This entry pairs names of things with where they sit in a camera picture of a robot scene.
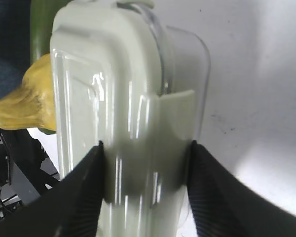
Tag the yellow squash toy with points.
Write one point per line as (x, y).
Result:
(31, 104)

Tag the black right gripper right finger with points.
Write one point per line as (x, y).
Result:
(224, 207)

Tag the green lidded glass container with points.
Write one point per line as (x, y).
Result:
(124, 79)

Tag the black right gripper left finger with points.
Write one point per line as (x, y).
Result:
(70, 209)

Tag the dark blue fabric lunch bag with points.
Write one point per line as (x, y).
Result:
(14, 43)

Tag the green cucumber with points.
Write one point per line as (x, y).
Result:
(42, 14)

